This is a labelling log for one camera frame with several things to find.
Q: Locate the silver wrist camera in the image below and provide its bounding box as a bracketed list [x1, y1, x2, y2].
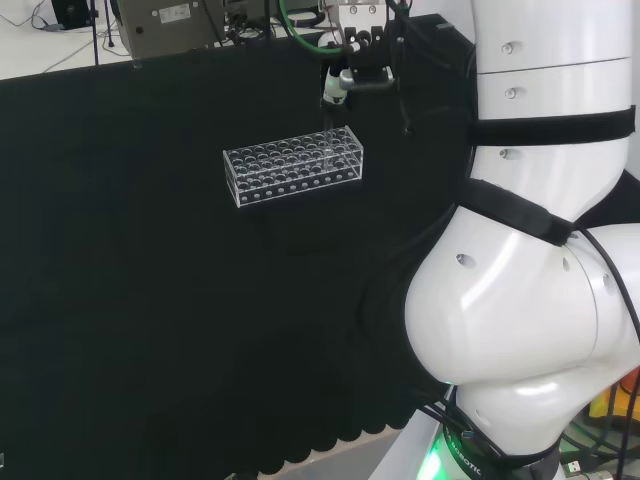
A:
[338, 65, 397, 91]

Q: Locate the grey metal box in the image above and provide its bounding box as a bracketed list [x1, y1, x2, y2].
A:
[110, 0, 230, 59]

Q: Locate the green cable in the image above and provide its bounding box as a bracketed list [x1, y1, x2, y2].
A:
[277, 0, 351, 54]

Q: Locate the black box device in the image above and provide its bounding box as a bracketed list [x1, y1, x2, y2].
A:
[50, 0, 94, 31]

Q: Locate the clear glass test tube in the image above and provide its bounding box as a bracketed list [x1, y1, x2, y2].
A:
[321, 105, 337, 172]

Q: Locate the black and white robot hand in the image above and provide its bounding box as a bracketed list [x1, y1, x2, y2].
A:
[318, 0, 404, 109]

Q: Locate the clear plastic test tube rack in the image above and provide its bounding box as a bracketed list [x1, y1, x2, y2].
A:
[221, 125, 365, 210]

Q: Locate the black bench cloth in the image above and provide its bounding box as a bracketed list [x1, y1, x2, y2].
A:
[0, 12, 484, 477]

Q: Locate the black tripod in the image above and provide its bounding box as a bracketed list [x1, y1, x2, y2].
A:
[84, 0, 117, 66]

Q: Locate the yellow stop button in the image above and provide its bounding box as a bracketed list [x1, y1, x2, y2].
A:
[588, 367, 640, 419]

